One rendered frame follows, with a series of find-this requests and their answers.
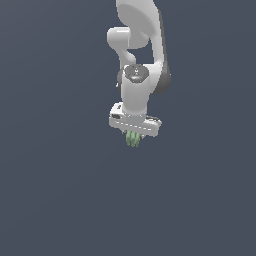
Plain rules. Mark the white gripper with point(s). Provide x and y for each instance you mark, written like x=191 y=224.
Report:
x=133 y=123

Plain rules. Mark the small green object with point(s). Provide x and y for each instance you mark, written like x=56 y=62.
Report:
x=132 y=139

